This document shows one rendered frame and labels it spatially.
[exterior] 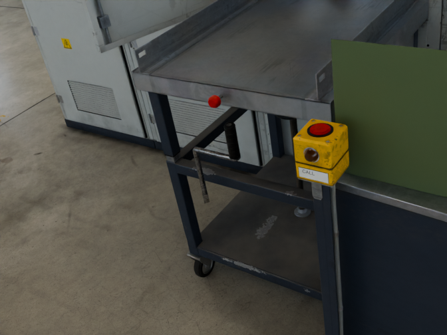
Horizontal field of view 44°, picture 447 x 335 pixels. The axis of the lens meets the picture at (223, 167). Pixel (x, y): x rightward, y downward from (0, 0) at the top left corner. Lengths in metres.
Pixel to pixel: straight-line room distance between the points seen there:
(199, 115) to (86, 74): 0.72
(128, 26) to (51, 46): 1.22
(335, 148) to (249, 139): 1.39
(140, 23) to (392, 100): 1.07
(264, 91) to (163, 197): 1.26
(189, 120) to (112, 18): 0.87
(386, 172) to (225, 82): 0.50
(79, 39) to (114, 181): 0.72
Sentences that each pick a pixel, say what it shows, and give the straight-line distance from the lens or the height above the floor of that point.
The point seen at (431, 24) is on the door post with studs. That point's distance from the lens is 1.88.
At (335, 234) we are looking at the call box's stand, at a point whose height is 0.64.
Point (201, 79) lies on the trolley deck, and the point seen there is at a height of 0.85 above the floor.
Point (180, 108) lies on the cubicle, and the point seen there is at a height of 0.29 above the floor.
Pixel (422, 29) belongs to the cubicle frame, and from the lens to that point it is 1.89.
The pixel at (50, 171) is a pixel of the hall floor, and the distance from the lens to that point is 2.99.
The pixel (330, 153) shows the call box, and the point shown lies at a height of 0.88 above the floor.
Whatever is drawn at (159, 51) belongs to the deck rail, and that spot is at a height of 0.87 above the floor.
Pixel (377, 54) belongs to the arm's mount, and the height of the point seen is 1.03.
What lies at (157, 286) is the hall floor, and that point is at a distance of 2.11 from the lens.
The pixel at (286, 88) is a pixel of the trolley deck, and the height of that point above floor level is 0.85.
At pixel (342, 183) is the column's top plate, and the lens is 1.18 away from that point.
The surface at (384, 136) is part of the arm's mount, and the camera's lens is 1.12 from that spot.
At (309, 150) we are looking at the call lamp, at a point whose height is 0.88.
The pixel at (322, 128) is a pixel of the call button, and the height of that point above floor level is 0.91.
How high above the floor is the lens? 1.46
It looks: 34 degrees down
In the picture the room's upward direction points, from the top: 11 degrees counter-clockwise
